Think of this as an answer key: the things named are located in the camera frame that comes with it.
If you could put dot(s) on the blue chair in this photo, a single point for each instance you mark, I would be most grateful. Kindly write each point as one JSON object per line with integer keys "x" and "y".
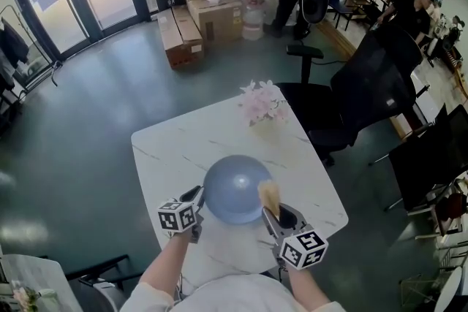
{"x": 340, "y": 0}

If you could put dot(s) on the person's left forearm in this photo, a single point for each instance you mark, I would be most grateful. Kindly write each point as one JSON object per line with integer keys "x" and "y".
{"x": 166, "y": 263}

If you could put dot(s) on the pink artificial flowers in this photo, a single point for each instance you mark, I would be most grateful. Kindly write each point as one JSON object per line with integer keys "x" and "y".
{"x": 261, "y": 104}

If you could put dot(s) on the yellow sponge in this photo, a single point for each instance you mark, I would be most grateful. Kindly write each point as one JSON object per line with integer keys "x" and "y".
{"x": 268, "y": 195}

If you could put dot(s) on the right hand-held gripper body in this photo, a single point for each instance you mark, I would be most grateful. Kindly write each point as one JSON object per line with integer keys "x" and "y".
{"x": 303, "y": 250}

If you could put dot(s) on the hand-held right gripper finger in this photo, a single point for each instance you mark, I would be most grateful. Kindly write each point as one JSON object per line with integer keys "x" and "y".
{"x": 270, "y": 223}
{"x": 300, "y": 219}

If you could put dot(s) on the white round stool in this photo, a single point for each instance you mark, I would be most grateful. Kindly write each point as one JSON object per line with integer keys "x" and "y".
{"x": 453, "y": 292}

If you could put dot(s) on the grey chair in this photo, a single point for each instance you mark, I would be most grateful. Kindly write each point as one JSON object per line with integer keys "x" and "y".
{"x": 106, "y": 285}

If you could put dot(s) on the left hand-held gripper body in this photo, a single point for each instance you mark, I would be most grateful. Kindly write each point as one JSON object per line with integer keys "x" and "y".
{"x": 175, "y": 215}

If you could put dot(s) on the cream flower vase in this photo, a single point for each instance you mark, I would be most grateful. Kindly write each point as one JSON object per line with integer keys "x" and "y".
{"x": 265, "y": 128}

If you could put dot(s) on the black mesh office chair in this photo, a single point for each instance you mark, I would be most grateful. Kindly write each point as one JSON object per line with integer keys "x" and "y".
{"x": 369, "y": 91}
{"x": 428, "y": 164}

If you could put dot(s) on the black clothes rack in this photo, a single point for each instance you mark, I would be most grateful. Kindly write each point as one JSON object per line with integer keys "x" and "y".
{"x": 55, "y": 69}

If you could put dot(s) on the blue big plate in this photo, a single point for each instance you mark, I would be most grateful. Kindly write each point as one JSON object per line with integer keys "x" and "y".
{"x": 237, "y": 190}

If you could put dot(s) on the person's white shirt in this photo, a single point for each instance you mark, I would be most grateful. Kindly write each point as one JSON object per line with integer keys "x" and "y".
{"x": 234, "y": 296}

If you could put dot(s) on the wooden chair red seat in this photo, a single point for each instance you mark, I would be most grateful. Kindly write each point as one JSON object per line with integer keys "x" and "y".
{"x": 453, "y": 204}

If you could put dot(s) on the clear water jug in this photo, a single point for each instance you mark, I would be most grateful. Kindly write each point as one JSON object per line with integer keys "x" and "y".
{"x": 253, "y": 22}

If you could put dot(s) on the grey marble table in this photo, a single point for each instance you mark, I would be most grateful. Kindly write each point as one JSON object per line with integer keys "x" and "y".
{"x": 29, "y": 270}

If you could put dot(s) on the person's right forearm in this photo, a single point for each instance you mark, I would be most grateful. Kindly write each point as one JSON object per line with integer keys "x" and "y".
{"x": 309, "y": 288}

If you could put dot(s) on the hanging dark clothes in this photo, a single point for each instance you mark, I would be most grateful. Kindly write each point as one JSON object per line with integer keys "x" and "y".
{"x": 11, "y": 40}

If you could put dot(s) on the long cardboard box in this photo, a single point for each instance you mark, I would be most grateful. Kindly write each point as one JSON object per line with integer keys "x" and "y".
{"x": 181, "y": 36}

